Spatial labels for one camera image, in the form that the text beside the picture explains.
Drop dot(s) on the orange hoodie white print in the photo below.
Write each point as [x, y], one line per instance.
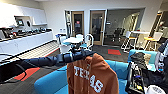
[93, 76]

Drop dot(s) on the white chair blue seat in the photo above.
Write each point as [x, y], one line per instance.
[79, 35]
[87, 41]
[61, 39]

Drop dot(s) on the white round low table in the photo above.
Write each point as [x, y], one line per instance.
[72, 40]

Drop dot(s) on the plain wooden glass door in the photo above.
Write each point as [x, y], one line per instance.
[97, 26]

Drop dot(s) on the wooden glass door red sign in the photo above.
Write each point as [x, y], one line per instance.
[78, 23]

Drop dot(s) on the large blue sofa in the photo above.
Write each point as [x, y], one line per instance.
[53, 83]

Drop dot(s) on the white high stool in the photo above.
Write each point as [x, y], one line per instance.
[126, 40]

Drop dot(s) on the black garment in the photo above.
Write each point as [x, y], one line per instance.
[138, 60]

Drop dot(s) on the white kitchen counter cabinets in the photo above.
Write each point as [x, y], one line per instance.
[23, 41]

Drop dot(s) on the white square high table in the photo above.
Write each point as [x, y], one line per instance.
[140, 32]

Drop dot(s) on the yellow high stool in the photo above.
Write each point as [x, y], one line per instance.
[151, 40]

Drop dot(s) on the white round container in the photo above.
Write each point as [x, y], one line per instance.
[156, 90]

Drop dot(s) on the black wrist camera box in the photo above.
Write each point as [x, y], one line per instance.
[75, 49]

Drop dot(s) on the white kitchen wall cabinets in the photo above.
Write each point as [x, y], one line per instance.
[31, 15]

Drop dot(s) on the kitchen wall screen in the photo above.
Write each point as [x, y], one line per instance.
[20, 22]

